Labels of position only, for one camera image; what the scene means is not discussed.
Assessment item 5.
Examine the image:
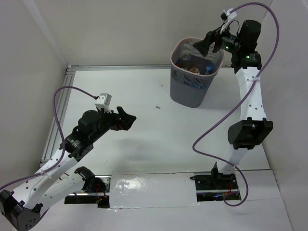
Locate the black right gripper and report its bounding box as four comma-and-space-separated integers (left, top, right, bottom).
193, 20, 243, 56

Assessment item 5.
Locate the clear crushed unlabelled bottle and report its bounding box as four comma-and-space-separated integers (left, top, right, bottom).
178, 54, 192, 66

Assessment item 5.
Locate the clear bottle blue cap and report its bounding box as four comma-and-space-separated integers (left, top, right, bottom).
204, 66, 213, 76

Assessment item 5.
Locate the clear bottle blue Aqua label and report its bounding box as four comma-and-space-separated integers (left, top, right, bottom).
189, 67, 200, 75

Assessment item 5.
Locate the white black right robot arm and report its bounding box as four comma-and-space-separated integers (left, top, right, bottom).
193, 20, 273, 189

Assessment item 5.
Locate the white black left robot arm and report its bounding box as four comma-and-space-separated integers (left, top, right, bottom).
0, 106, 137, 231

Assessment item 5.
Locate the grey mesh waste bin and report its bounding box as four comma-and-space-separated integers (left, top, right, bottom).
170, 38, 224, 108

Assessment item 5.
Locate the white taped cover sheet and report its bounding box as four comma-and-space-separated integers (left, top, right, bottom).
109, 173, 198, 208

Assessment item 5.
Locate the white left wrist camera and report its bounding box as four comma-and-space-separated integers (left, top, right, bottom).
94, 93, 112, 113

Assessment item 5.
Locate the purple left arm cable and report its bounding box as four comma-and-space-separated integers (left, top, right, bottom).
0, 86, 98, 193

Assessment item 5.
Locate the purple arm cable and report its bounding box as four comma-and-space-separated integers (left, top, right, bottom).
192, 1, 281, 207
0, 86, 98, 193

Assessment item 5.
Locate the aluminium frame rail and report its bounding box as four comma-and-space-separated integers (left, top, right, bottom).
39, 66, 75, 168

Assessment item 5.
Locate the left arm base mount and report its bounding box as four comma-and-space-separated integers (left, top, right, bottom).
64, 167, 111, 209

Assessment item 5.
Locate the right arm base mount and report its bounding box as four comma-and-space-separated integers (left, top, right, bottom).
190, 164, 241, 202

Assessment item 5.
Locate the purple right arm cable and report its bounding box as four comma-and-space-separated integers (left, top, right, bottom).
192, 1, 281, 207

